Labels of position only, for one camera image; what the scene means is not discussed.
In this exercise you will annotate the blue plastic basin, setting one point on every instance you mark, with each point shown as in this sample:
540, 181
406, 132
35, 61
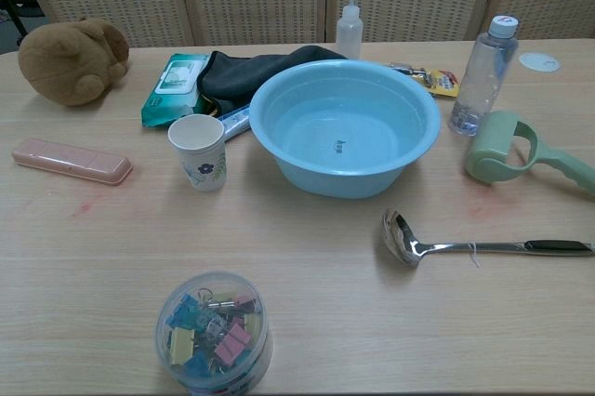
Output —
344, 131

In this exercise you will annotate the clear plastic water bottle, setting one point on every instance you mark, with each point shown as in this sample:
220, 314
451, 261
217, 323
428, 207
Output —
483, 80

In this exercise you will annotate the white toothpaste tube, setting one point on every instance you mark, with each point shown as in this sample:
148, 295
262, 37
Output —
235, 122

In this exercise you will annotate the floral paper cup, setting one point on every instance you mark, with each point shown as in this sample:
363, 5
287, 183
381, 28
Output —
199, 154

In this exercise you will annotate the dark grey cloth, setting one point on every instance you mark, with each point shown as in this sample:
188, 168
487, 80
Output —
246, 73

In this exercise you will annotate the white squeeze wash bottle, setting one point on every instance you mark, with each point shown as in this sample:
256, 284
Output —
348, 35

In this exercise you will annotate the green wet wipes pack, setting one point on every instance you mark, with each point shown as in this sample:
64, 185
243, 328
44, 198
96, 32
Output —
172, 89

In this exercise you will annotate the yellow snack packet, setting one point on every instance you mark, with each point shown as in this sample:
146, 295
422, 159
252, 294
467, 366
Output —
439, 80

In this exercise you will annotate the clear jar of binder clips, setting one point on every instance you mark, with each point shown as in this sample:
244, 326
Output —
214, 335

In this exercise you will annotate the green lint roller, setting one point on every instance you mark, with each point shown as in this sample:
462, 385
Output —
502, 149

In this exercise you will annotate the pink plastic case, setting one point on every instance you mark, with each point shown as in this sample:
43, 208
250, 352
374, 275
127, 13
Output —
70, 161

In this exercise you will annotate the brown plush toy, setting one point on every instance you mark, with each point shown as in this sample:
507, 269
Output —
70, 63

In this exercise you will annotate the white round table cap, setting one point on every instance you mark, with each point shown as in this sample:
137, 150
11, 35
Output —
539, 62

